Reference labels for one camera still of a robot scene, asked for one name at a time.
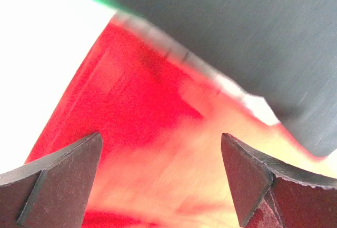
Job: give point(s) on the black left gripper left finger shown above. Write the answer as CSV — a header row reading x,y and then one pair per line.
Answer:
x,y
51,191

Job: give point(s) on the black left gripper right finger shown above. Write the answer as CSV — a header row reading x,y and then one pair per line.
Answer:
x,y
268,192

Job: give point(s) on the red t shirt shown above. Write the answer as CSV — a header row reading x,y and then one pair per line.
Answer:
x,y
167,129

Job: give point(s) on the folded black t shirt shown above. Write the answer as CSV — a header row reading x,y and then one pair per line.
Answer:
x,y
283,50

